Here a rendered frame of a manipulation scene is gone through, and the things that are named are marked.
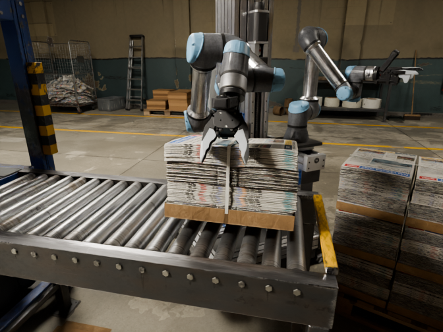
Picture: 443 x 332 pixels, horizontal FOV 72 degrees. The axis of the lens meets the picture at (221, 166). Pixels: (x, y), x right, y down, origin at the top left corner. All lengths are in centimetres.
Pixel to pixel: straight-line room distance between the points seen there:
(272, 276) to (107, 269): 43
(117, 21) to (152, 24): 96
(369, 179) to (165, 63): 749
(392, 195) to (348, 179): 19
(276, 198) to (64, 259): 60
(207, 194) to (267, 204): 17
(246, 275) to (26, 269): 64
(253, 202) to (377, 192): 78
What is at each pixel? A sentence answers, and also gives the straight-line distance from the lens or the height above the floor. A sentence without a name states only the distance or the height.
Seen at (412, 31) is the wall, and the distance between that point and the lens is 837.
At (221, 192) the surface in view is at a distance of 87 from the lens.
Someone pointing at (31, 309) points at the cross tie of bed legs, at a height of 18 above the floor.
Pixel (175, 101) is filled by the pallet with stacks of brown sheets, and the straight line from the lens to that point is 740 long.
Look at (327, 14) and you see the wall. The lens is 804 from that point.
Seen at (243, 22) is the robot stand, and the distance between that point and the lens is 184.
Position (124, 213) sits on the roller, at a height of 79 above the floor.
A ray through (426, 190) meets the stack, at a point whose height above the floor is 78.
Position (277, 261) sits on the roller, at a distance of 85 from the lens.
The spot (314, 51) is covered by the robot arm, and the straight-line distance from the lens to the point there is 183.
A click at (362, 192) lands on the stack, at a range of 154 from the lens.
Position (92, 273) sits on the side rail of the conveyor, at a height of 74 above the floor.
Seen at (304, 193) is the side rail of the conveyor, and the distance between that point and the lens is 123.
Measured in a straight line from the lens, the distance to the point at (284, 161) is 83.
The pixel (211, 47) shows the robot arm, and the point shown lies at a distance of 132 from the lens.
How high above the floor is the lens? 129
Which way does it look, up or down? 19 degrees down
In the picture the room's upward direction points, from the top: straight up
